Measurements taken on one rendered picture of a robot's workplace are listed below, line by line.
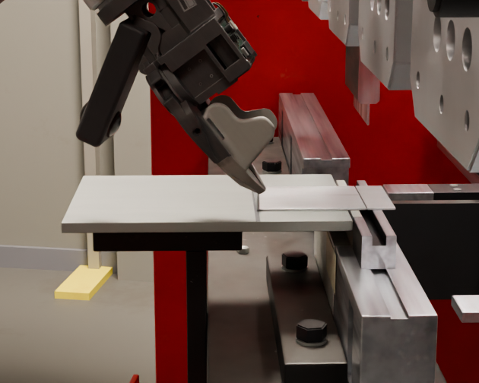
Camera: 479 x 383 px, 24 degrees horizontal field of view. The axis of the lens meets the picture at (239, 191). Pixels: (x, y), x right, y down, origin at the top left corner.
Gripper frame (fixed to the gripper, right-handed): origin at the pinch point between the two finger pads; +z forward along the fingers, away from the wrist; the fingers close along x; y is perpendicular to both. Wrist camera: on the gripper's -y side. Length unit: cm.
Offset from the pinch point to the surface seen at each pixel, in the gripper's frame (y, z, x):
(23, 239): -144, 14, 277
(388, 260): 6.7, 11.9, -3.6
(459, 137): 20, -5, -51
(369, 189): 6.9, 9.4, 11.6
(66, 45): -86, -31, 277
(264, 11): -1, -7, 94
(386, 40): 19.0, -7.5, -32.3
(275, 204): -0.2, 3.9, 4.9
